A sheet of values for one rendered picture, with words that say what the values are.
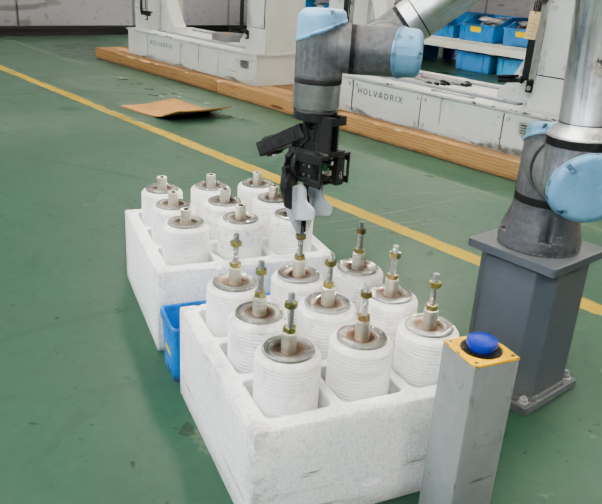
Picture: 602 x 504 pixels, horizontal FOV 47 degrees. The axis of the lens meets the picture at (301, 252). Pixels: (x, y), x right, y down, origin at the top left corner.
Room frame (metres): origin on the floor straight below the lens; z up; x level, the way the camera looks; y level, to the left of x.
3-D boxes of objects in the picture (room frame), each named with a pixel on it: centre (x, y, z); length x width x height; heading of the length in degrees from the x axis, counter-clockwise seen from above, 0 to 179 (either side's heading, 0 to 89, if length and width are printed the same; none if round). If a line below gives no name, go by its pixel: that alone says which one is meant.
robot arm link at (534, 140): (1.23, -0.44, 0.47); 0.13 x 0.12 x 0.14; 178
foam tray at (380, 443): (1.02, -0.05, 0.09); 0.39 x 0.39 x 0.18; 25
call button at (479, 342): (0.79, -0.24, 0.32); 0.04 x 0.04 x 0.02
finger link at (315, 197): (1.13, -0.02, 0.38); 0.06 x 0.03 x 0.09; 47
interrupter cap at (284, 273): (1.13, 0.00, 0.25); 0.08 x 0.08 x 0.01
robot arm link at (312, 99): (1.12, -0.01, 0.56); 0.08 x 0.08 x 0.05
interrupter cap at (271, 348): (0.87, 0.01, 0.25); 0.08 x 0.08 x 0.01
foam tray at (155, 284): (1.51, 0.18, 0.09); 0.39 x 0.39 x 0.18; 24
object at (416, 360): (0.97, -0.21, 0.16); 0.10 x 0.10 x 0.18
